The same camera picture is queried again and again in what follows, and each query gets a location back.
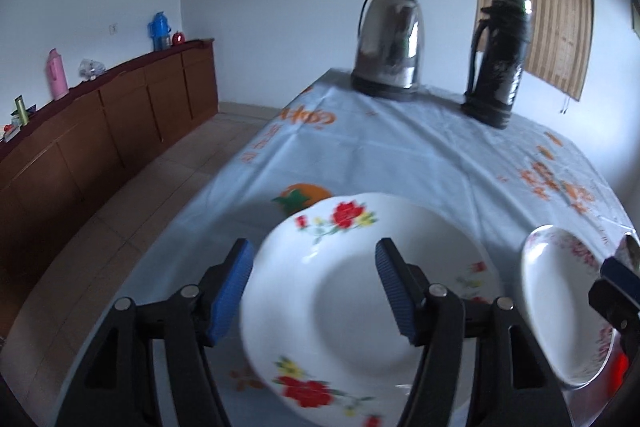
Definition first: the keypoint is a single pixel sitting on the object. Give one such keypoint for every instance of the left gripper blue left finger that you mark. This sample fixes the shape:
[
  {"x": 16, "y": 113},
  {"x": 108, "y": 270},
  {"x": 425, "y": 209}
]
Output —
[{"x": 222, "y": 287}]

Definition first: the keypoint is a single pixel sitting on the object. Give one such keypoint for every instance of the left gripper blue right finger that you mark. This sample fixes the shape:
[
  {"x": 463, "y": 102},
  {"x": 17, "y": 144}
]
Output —
[{"x": 402, "y": 290}]

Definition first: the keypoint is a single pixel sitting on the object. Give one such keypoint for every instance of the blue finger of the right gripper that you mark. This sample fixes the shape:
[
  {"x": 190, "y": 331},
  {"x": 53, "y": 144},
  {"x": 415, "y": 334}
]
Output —
[{"x": 620, "y": 276}]

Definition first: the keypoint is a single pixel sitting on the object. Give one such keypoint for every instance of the pink floral large plate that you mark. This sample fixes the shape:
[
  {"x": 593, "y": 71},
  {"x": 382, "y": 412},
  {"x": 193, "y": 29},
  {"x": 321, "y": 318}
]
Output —
[{"x": 557, "y": 271}]

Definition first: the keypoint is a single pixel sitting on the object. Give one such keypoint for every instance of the red flower white plate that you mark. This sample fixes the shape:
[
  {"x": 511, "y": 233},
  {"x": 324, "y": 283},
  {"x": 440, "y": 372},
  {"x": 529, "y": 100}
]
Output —
[{"x": 315, "y": 322}]

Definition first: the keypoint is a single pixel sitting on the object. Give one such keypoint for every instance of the stainless steel bowl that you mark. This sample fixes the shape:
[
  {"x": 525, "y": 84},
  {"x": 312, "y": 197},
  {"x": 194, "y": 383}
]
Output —
[{"x": 628, "y": 253}]

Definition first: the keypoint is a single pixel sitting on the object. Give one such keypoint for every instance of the light blue printed tablecloth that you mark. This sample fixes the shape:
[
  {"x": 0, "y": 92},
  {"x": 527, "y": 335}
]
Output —
[{"x": 481, "y": 364}]

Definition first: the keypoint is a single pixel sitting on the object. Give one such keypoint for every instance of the brown wooden sideboard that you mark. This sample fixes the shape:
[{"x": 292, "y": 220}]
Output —
[{"x": 75, "y": 153}]

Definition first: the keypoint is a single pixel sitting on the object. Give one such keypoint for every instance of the stainless steel electric kettle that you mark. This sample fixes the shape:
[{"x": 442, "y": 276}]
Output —
[{"x": 389, "y": 48}]

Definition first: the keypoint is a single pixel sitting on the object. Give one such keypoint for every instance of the black worn thermos flask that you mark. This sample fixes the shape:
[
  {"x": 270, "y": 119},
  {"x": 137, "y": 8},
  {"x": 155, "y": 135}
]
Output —
[{"x": 498, "y": 53}]

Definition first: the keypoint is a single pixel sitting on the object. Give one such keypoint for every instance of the small red object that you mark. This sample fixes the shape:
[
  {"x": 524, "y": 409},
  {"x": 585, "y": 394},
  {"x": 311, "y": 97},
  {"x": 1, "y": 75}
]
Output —
[{"x": 178, "y": 38}]

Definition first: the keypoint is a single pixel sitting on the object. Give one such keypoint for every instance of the crumpled plastic bag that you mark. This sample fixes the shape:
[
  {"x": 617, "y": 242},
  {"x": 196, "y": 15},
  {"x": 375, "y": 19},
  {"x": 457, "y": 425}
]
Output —
[{"x": 89, "y": 70}]

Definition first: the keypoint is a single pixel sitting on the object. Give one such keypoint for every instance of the green gold can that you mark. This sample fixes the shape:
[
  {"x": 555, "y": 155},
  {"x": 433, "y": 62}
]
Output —
[{"x": 21, "y": 111}]

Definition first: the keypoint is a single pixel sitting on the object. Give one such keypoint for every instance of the pink thermos bottle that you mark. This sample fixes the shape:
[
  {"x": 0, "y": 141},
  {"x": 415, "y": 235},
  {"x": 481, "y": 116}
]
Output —
[{"x": 56, "y": 75}]

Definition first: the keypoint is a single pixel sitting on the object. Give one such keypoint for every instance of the blue thermos jug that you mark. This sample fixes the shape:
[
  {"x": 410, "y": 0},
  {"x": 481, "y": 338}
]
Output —
[{"x": 160, "y": 32}]

